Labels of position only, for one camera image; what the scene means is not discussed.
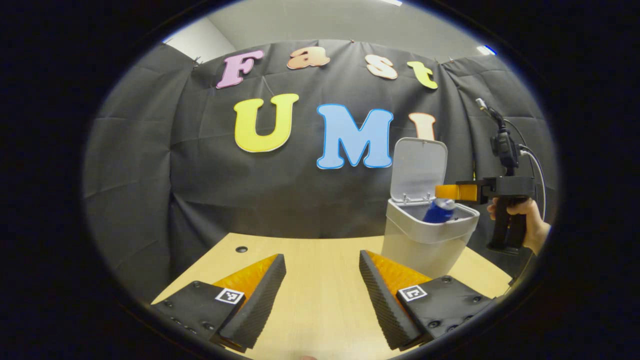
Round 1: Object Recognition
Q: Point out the grey desktop garbage bin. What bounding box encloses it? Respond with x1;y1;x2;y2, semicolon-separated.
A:
381;137;481;280

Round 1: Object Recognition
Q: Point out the blue pop can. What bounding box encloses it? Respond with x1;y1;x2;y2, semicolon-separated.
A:
422;197;457;224

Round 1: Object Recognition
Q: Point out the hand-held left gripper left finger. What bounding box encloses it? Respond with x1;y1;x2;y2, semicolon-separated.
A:
150;253;288;352

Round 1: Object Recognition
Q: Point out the wooden desktop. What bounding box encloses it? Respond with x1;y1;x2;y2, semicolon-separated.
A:
150;231;513;360

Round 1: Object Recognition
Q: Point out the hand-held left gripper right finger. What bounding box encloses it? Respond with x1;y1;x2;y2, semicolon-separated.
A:
358;249;501;351

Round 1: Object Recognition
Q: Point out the white cable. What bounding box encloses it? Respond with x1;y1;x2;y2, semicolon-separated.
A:
519;146;547;222

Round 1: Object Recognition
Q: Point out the black cable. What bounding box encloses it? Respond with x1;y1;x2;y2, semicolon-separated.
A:
502;119;534;177

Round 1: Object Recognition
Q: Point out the black backdrop cloth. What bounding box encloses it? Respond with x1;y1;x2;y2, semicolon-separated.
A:
82;39;560;303

